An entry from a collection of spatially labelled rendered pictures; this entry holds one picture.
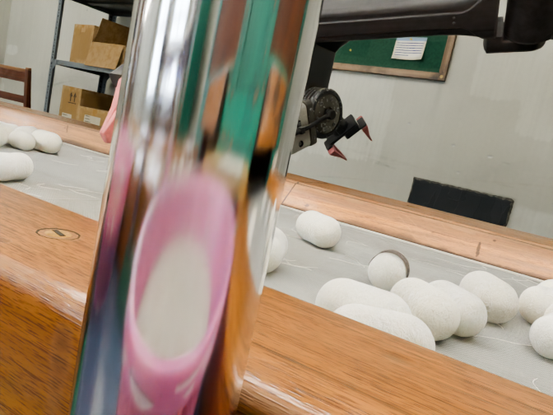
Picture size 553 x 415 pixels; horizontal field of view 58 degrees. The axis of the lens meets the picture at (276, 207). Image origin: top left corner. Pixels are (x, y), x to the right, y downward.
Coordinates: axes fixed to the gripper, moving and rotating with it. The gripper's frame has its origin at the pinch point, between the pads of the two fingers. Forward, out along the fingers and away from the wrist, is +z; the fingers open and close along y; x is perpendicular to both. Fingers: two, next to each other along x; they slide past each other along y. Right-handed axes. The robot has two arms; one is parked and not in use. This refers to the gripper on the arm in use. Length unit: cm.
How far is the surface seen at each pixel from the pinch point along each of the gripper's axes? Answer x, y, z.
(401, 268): -8.7, 38.7, 12.7
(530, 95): 96, 25, -174
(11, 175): -11.3, 14.2, 16.8
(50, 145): -3.2, -0.1, 6.6
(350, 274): -6.8, 35.8, 12.7
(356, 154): 130, -47, -154
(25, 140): -4.8, -0.7, 8.2
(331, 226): -5.6, 32.6, 8.8
